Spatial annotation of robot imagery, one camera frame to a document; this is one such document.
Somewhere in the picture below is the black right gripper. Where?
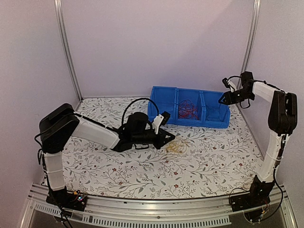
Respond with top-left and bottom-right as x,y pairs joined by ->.
219,88 -> 255,105

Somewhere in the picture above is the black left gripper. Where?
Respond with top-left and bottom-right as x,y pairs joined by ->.
133,129 -> 176,150

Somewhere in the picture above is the coloured cable pile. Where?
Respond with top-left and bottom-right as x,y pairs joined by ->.
165,139 -> 193,154

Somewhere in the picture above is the blue cable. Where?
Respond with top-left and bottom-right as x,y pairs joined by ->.
204,104 -> 226,123

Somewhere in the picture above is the red cable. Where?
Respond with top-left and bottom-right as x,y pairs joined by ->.
178,99 -> 201,121

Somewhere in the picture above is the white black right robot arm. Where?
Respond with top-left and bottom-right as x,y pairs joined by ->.
218,71 -> 298,184

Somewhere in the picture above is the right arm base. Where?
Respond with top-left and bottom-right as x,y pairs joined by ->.
228,176 -> 275,223

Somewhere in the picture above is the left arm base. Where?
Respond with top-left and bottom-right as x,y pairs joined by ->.
46,189 -> 87,211

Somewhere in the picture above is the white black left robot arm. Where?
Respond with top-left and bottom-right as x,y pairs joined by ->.
34,104 -> 175,206

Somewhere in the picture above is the blue three-compartment plastic bin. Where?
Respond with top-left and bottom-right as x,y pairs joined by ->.
150,86 -> 230,129

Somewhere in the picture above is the floral patterned tablecloth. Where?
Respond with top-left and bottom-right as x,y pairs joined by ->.
62,106 -> 263,199

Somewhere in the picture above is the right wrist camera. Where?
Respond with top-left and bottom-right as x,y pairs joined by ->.
222,76 -> 237,92

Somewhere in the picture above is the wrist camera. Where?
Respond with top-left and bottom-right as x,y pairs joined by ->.
222,76 -> 237,92
152,111 -> 171,134

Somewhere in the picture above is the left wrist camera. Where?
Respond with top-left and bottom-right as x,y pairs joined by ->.
152,111 -> 171,134

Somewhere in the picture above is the black sleeved left arm cable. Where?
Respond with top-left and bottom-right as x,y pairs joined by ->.
121,97 -> 160,129

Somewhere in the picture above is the aluminium frame post right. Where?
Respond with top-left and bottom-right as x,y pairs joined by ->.
239,0 -> 262,76

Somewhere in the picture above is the aluminium frame post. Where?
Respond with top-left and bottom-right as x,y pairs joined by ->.
54,0 -> 83,102
239,0 -> 262,76

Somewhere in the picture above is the aluminium front rail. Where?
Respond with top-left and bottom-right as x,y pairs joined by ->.
20,184 -> 299,228

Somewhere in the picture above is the aluminium frame post left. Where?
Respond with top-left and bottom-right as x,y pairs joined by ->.
54,0 -> 83,102

